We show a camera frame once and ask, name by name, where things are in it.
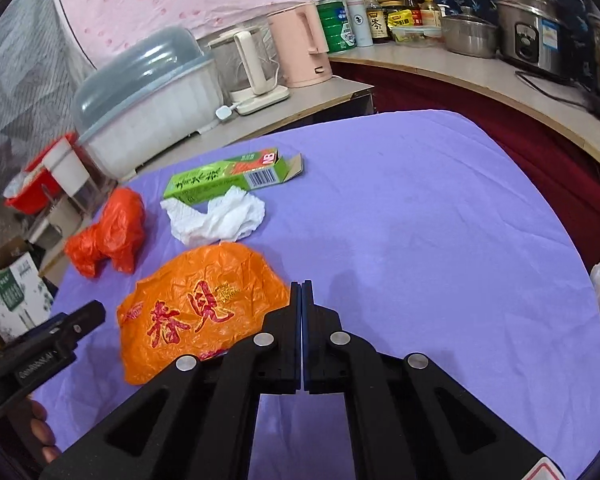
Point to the red counter skirt cloth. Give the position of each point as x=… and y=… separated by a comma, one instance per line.
x=567, y=177

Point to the green toothpaste box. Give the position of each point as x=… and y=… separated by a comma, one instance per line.
x=248, y=172

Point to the white bottle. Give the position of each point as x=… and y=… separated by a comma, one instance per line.
x=359, y=22

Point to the green tin can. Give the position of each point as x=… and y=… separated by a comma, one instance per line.
x=336, y=27

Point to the white tissue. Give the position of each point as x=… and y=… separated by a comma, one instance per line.
x=229, y=218

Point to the person's left hand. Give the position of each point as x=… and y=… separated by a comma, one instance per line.
x=29, y=419

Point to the dish rack with grey lid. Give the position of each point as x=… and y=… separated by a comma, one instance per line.
x=145, y=100

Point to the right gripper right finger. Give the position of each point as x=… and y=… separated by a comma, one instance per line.
x=407, y=417

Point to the small grey mug pot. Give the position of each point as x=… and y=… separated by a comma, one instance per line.
x=58, y=222

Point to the purple tablecloth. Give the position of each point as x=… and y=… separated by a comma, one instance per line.
x=424, y=236

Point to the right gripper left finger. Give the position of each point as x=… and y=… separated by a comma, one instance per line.
x=195, y=419

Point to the red-orange plastic bag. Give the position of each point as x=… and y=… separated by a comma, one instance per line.
x=117, y=236

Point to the pink electric kettle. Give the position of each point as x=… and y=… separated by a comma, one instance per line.
x=301, y=45

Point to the small steel pot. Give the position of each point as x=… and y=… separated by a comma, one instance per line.
x=467, y=34

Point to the green white cardboard box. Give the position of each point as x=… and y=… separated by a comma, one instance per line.
x=25, y=301

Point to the orange printed plastic bag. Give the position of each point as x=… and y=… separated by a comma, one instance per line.
x=201, y=303

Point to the dark soy sauce bottle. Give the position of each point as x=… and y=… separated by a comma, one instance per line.
x=377, y=21

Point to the steel rice cooker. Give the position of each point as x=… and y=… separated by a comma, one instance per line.
x=534, y=35

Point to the red plastic basin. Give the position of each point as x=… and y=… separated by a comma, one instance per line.
x=40, y=187

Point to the white glass kettle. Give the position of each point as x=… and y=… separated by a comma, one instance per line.
x=248, y=74

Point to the white cup jar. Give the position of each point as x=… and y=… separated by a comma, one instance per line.
x=66, y=167

